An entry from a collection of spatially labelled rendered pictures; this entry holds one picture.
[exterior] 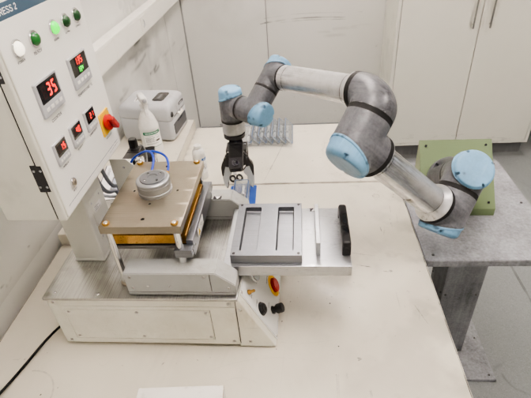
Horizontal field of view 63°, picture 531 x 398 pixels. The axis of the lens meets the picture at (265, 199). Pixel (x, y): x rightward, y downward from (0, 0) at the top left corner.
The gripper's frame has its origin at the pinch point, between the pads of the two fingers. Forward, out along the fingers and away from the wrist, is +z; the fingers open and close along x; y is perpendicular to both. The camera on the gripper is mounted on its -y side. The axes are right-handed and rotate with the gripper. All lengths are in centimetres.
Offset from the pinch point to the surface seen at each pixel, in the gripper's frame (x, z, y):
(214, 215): 3.5, -11.7, -32.2
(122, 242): 21, -21, -53
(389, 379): -39, 8, -70
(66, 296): 35, -10, -59
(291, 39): -23, 5, 197
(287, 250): -16, -17, -53
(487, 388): -93, 83, -27
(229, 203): -1.2, -16.0, -32.4
